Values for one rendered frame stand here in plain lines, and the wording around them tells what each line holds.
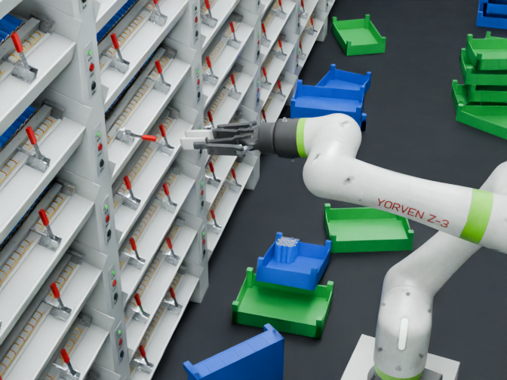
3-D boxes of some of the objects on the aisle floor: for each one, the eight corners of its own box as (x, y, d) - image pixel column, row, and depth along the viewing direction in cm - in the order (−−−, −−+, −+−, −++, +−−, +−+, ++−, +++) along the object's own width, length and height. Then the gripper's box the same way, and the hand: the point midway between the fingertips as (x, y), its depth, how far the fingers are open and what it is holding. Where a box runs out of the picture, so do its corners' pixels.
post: (208, 286, 326) (191, -269, 227) (200, 303, 319) (179, -263, 219) (154, 276, 330) (113, -273, 231) (145, 292, 323) (99, -267, 223)
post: (136, 439, 270) (72, -208, 171) (124, 464, 263) (50, -197, 163) (72, 424, 274) (-28, -214, 175) (59, 449, 267) (-54, -204, 168)
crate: (333, 299, 320) (333, 281, 316) (321, 338, 304) (321, 320, 300) (247, 284, 327) (247, 266, 322) (231, 323, 311) (231, 304, 306)
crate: (401, 217, 359) (404, 200, 355) (412, 250, 343) (414, 233, 338) (323, 220, 358) (324, 203, 353) (330, 252, 341) (331, 235, 337)
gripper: (271, 170, 216) (176, 170, 223) (287, 134, 228) (196, 136, 235) (266, 142, 212) (169, 143, 219) (283, 107, 224) (190, 110, 231)
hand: (196, 139), depth 226 cm, fingers open, 3 cm apart
